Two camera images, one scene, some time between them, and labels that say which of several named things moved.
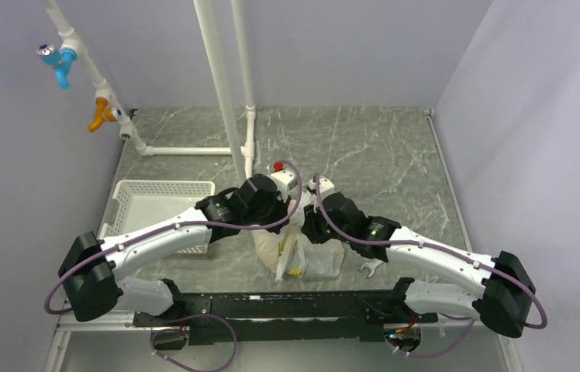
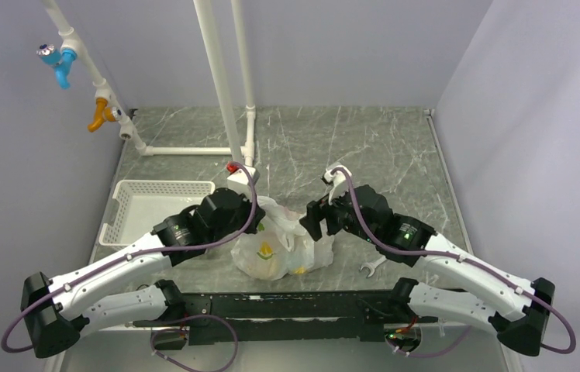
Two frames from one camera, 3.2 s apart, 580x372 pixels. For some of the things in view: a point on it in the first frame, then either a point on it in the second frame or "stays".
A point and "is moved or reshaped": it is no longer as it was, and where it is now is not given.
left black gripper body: (276, 209) -> (242, 216)
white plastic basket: (139, 203) stays
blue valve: (60, 60) stays
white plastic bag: (289, 253) is moved or reshaped
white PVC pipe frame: (230, 149) stays
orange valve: (103, 113) stays
